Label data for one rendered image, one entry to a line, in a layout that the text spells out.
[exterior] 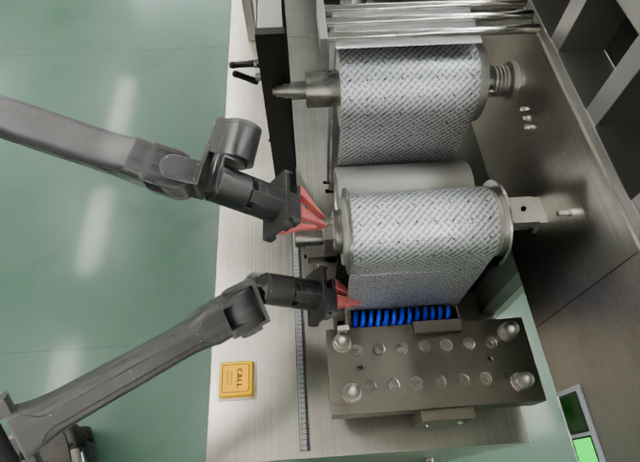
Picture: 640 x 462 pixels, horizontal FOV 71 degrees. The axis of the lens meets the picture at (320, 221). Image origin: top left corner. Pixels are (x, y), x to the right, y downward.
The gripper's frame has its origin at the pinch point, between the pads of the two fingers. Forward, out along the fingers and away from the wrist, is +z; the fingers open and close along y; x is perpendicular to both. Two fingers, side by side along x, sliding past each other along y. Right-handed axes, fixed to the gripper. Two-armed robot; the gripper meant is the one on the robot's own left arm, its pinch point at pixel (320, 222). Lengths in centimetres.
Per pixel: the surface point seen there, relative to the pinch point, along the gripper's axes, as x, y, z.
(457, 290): 3.6, 6.6, 30.6
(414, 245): 10.3, 5.9, 10.6
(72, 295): -167, -43, -6
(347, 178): 0.8, -11.3, 6.5
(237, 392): -38.6, 19.7, 7.7
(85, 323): -162, -30, 1
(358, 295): -8.2, 6.9, 15.6
